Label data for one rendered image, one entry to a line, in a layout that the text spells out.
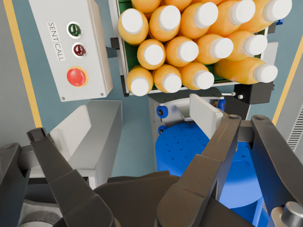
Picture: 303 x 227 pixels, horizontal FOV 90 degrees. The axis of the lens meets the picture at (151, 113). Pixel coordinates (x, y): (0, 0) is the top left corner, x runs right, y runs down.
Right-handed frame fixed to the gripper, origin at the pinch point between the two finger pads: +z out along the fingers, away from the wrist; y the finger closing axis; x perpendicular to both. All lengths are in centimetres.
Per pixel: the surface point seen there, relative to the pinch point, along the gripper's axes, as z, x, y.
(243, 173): 4.9, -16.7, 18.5
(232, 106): 111, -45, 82
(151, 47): 15.6, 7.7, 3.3
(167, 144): 18.2, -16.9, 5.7
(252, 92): 26.0, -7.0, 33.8
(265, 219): 39, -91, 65
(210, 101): 33.5, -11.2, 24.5
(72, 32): 15.1, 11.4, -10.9
